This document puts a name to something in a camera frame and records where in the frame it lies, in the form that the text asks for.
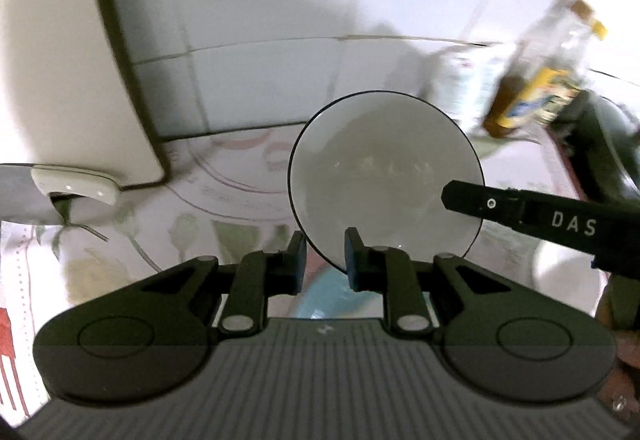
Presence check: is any cooking wine bottle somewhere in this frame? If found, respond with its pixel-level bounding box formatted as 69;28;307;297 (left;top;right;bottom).
481;0;609;139

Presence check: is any large ribbed white bowl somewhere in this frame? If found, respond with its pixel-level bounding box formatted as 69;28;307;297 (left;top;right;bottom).
531;240;608;318

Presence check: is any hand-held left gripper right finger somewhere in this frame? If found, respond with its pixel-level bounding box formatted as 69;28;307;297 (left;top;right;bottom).
344;227;513;340

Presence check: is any dark pot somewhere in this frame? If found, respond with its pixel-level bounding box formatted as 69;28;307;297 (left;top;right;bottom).
547;88;640;216

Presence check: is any white appliance with black edge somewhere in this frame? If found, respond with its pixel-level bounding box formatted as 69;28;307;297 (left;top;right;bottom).
0;0;172;193

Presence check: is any white plate with black rim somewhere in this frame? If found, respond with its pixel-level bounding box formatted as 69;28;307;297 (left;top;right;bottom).
287;91;485;274

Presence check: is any white salt bag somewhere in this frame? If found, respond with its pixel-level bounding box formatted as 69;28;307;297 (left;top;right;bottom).
434;44;518;133

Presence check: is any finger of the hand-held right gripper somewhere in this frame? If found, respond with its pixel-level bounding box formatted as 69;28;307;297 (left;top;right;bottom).
441;179;522;227

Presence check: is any floral tablecloth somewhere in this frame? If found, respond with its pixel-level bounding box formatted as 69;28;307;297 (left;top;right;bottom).
0;125;601;321

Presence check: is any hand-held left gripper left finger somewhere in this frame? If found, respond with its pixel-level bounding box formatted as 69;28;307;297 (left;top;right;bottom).
141;230;307;337

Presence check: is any person's right hand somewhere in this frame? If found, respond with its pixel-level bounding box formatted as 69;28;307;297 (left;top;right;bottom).
595;270;640;427

